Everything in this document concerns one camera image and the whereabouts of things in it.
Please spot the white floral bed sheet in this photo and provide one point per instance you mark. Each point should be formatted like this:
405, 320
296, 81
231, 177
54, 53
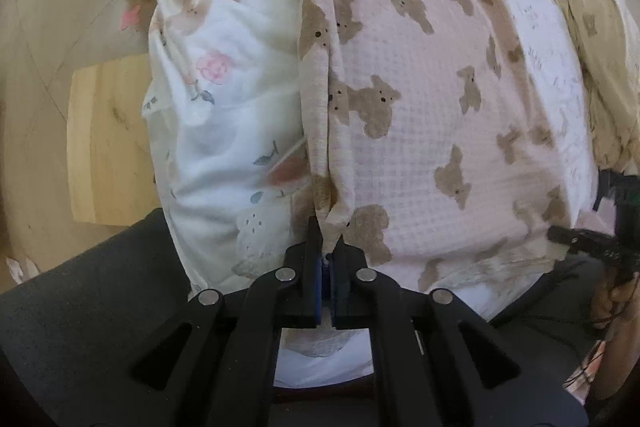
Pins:
225, 132

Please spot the person's right hand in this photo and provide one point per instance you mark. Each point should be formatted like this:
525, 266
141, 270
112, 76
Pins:
612, 302

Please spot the person's dark grey clothing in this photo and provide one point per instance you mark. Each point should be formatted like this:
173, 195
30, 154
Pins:
100, 317

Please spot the cream bear print duvet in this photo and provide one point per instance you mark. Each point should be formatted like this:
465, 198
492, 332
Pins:
595, 7

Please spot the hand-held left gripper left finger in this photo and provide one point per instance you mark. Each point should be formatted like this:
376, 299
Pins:
318, 287

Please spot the pink bear print pants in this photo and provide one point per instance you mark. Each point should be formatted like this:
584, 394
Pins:
410, 132

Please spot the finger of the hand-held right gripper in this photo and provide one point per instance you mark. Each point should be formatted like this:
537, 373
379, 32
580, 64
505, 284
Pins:
575, 238

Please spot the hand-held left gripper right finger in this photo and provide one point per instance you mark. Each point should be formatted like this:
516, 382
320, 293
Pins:
341, 292

